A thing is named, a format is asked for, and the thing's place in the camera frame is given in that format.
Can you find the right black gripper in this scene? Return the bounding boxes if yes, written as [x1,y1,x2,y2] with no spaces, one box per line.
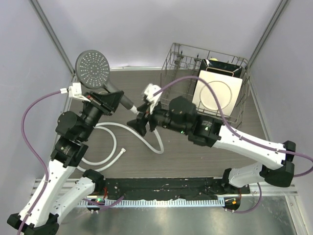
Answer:
[128,96,189,135]

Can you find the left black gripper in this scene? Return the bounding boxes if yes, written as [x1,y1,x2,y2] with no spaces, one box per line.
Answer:
[79,90,123,141]

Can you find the white shower hose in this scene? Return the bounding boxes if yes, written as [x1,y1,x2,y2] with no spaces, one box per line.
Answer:
[77,105,164,172]

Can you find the grey shower head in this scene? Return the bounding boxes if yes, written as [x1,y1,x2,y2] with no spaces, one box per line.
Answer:
[74,50,134,110]

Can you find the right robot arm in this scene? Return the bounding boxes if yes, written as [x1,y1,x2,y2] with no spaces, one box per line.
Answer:
[127,96,295,193]

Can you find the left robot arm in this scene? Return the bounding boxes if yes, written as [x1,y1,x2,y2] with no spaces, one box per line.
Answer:
[7,91,124,235]

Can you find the white square plate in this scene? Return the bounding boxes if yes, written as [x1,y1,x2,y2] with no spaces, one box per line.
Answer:
[192,71,243,117]

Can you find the black square plate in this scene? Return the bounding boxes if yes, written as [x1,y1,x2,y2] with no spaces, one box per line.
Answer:
[198,59,246,78]

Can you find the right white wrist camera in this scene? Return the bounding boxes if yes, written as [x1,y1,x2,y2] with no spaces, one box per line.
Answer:
[142,83,162,113]

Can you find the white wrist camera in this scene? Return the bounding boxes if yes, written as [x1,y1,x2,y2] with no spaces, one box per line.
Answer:
[142,83,162,113]
[67,82,90,102]

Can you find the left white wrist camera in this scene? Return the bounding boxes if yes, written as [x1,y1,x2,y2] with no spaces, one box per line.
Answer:
[67,82,90,102]

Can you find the grey wire dish rack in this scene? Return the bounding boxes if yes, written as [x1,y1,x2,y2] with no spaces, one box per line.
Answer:
[155,43,250,128]

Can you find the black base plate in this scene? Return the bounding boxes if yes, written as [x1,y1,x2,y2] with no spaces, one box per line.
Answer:
[106,177,250,201]

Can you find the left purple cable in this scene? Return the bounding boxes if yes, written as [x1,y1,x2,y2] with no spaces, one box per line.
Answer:
[17,89,68,233]

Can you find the white slotted cable duct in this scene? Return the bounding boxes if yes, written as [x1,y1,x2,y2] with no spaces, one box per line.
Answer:
[55,197,225,208]

